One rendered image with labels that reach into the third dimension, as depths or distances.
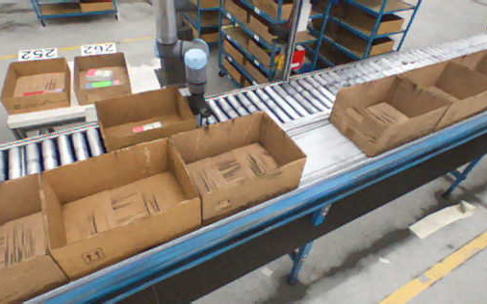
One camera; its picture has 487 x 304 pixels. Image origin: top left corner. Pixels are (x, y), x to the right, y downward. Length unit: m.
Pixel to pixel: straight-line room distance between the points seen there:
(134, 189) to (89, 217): 0.17
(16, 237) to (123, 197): 0.32
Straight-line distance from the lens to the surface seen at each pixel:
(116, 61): 2.15
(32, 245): 1.13
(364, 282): 2.09
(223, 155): 1.24
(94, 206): 1.14
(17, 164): 1.63
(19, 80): 2.21
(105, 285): 0.96
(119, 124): 1.65
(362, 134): 1.39
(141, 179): 1.17
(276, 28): 1.86
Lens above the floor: 1.75
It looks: 44 degrees down
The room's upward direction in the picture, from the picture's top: 5 degrees clockwise
